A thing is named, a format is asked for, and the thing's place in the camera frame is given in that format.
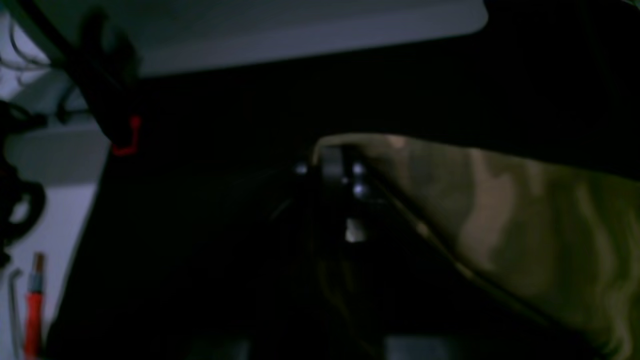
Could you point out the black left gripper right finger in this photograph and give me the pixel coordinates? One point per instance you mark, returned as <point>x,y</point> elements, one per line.
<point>428,309</point>

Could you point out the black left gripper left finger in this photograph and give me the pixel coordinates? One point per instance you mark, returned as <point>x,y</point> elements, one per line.
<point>259,276</point>

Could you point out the camouflage t-shirt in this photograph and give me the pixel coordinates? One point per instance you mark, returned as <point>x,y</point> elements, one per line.
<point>560,239</point>

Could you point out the red black clamp left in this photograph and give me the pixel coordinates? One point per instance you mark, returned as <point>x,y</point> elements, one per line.
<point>104,65</point>

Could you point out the red handled tool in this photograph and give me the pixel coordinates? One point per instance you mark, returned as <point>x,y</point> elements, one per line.
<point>35,301</point>

